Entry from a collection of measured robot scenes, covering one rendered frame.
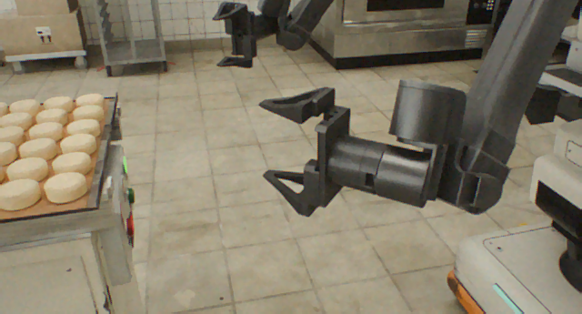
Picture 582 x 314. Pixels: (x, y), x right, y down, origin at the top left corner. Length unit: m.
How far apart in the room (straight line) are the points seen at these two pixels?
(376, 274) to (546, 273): 0.60
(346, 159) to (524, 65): 0.22
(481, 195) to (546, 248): 1.20
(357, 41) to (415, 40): 0.53
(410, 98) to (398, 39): 3.67
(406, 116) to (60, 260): 0.51
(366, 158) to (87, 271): 0.45
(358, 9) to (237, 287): 2.69
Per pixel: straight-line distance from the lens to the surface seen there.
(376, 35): 4.04
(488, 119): 0.52
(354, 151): 0.49
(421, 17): 4.16
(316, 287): 1.77
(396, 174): 0.47
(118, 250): 0.78
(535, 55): 0.57
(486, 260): 1.58
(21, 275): 0.75
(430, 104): 0.46
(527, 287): 1.53
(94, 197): 0.66
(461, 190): 0.49
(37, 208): 0.67
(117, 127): 0.94
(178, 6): 4.67
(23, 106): 0.96
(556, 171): 1.30
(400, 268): 1.88
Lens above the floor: 1.24
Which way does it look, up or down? 28 degrees down
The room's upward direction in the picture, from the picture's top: straight up
